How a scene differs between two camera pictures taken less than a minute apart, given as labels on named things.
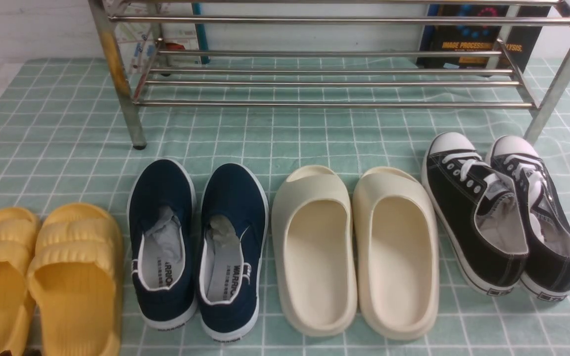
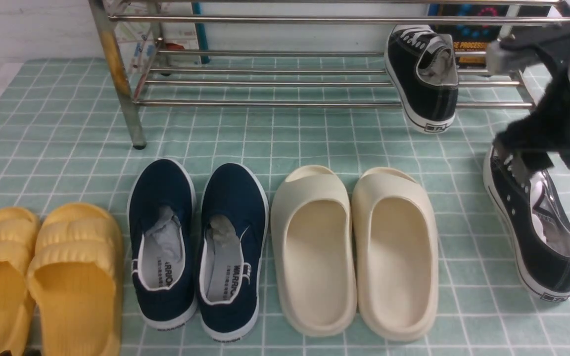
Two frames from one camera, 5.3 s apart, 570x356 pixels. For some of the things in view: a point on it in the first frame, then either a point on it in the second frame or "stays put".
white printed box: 155,35 stays put
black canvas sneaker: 557,257 stays put
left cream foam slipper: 313,252 stays put
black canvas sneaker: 478,212 -> 423,66
